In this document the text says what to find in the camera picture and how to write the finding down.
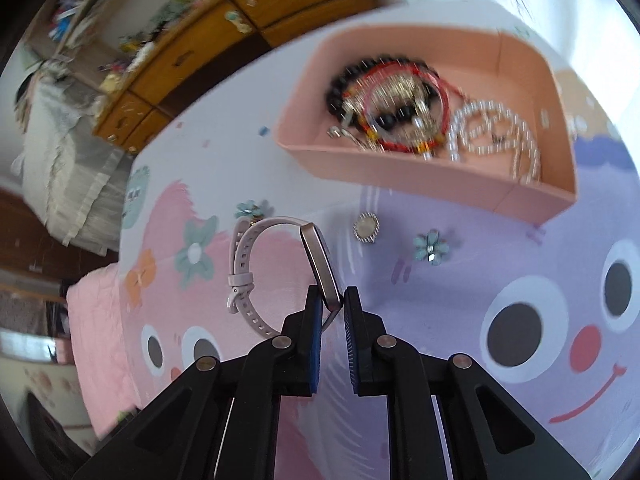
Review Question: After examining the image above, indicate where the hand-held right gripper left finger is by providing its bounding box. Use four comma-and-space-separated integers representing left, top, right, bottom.
72, 285, 325, 480

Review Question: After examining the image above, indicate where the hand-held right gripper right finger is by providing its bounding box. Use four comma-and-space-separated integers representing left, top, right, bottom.
343, 286, 592, 480

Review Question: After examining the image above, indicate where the pink smart band watch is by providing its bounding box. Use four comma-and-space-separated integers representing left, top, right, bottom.
227, 216, 344, 337

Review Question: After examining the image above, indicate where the small pearl bracelet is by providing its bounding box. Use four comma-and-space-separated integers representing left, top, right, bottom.
446, 101, 506, 163

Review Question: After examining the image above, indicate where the dark bead bracelet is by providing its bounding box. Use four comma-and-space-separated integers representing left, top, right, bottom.
324, 54, 437, 132

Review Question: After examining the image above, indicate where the long pearl necklace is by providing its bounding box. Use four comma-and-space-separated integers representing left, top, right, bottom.
470, 100, 544, 187

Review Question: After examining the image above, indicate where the red string bracelet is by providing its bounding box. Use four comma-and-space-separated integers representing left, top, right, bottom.
359, 59, 468, 162

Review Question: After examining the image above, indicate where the pink paper box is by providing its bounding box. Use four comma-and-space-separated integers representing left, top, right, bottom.
273, 24, 579, 224

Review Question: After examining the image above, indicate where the cartoon printed table mat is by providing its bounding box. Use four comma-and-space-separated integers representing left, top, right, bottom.
117, 0, 640, 480

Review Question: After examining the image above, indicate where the oval silver brooch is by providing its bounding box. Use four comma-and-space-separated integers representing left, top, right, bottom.
352, 213, 381, 244

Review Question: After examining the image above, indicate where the blue flower earring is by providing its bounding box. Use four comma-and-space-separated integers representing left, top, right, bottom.
413, 230, 454, 265
234, 199, 264, 220

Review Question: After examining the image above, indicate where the wooden desk with drawers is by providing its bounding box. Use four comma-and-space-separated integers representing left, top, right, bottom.
92, 0, 387, 154

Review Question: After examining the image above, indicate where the white lace furniture cover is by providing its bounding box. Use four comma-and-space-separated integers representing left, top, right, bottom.
14, 71, 135, 255

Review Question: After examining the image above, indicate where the wooden bookshelf hutch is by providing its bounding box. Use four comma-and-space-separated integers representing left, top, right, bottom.
24, 0, 128, 63

